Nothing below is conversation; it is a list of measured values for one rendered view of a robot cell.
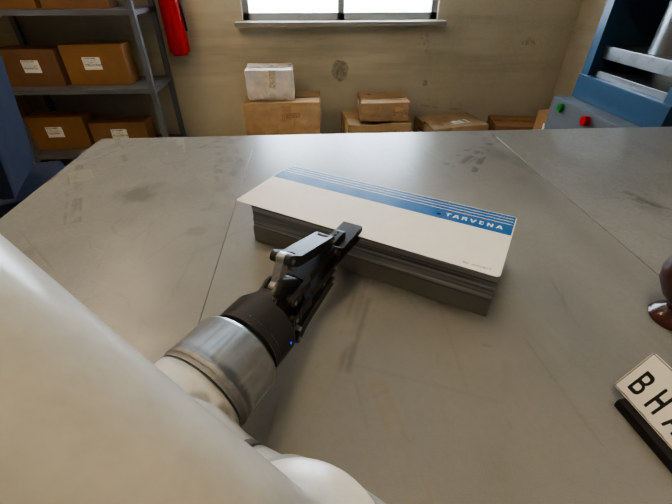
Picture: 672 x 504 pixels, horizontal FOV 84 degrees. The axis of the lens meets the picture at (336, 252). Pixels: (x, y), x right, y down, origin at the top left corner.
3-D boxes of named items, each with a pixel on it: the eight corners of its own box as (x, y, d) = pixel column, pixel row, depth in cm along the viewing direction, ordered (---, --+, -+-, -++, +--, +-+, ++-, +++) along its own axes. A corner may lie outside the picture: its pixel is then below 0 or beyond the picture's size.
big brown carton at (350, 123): (340, 148, 345) (340, 109, 324) (399, 147, 348) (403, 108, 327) (343, 167, 312) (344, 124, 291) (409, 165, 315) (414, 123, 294)
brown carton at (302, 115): (251, 122, 326) (247, 90, 311) (321, 120, 329) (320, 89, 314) (245, 137, 294) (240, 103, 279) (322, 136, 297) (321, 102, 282)
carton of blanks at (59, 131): (37, 150, 297) (21, 118, 283) (48, 142, 312) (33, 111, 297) (93, 148, 301) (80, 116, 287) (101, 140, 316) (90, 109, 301)
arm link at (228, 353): (174, 401, 36) (217, 357, 41) (249, 446, 33) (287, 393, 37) (146, 338, 31) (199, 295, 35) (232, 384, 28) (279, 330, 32)
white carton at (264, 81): (251, 92, 307) (247, 62, 294) (295, 91, 309) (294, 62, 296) (246, 101, 284) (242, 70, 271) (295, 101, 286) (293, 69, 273)
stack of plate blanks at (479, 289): (255, 239, 67) (248, 193, 62) (295, 207, 76) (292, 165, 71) (486, 317, 52) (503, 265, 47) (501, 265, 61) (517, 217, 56)
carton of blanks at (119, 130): (97, 148, 300) (87, 123, 288) (105, 140, 314) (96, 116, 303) (151, 147, 303) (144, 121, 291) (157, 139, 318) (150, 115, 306)
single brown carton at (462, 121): (409, 150, 341) (414, 114, 322) (459, 145, 351) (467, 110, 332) (427, 167, 312) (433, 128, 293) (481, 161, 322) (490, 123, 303)
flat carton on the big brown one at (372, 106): (354, 109, 325) (355, 90, 316) (401, 108, 327) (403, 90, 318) (359, 122, 296) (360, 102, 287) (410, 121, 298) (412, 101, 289)
